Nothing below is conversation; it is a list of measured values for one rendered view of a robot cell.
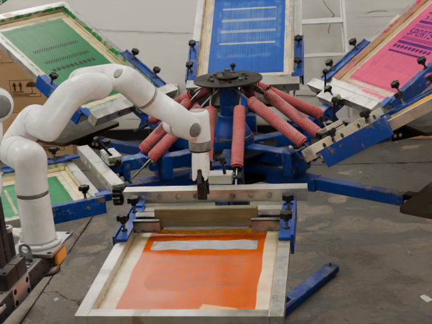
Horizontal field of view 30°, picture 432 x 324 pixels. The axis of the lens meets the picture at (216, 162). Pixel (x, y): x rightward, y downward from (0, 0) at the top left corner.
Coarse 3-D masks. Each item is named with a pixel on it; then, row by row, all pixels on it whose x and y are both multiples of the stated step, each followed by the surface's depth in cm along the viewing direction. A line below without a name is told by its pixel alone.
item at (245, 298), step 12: (264, 240) 272; (204, 252) 266; (216, 252) 266; (228, 252) 265; (240, 252) 265; (252, 252) 264; (252, 264) 256; (252, 276) 248; (240, 288) 241; (252, 288) 241; (192, 300) 236; (204, 300) 236; (216, 300) 235; (228, 300) 235; (240, 300) 234; (252, 300) 234
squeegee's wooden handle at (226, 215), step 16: (160, 208) 278; (176, 208) 277; (192, 208) 276; (208, 208) 275; (224, 208) 274; (240, 208) 273; (256, 208) 273; (176, 224) 278; (192, 224) 277; (208, 224) 277; (224, 224) 276; (240, 224) 275
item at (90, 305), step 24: (288, 240) 262; (120, 264) 261; (288, 264) 248; (96, 288) 240; (96, 312) 226; (120, 312) 225; (144, 312) 224; (168, 312) 223; (192, 312) 222; (216, 312) 222; (240, 312) 221; (264, 312) 220
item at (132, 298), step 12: (156, 240) 278; (168, 240) 277; (144, 252) 270; (156, 252) 269; (168, 252) 268; (180, 252) 268; (192, 252) 267; (144, 264) 261; (132, 276) 253; (144, 276) 253; (132, 288) 246; (120, 300) 239; (132, 300) 239; (144, 300) 238; (156, 300) 238; (168, 300) 237; (180, 300) 237
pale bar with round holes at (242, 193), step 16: (128, 192) 301; (144, 192) 300; (160, 192) 299; (176, 192) 298; (192, 192) 298; (224, 192) 296; (240, 192) 295; (256, 192) 294; (272, 192) 294; (304, 192) 292
